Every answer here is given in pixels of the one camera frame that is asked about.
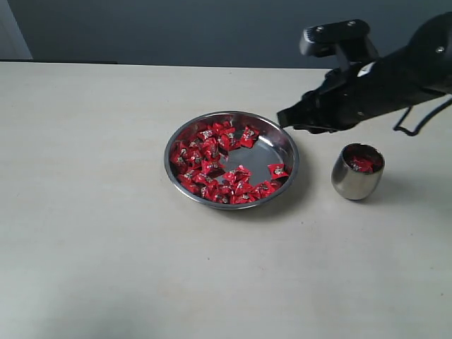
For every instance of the round steel plate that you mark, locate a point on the round steel plate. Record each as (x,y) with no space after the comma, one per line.
(273,146)

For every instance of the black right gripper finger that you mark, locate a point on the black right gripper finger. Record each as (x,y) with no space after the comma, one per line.
(313,128)
(294,116)

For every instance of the steel cup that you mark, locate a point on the steel cup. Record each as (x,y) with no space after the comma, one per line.
(351,185)

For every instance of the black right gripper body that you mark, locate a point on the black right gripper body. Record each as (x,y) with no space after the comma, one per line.
(416,73)

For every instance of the wrist camera box grey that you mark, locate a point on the wrist camera box grey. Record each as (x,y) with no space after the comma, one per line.
(347,40)

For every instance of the pile of red candies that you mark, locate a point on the pile of red candies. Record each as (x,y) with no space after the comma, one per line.
(199,168)

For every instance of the red snack wrapper packet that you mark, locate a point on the red snack wrapper packet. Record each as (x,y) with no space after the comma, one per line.
(277,171)

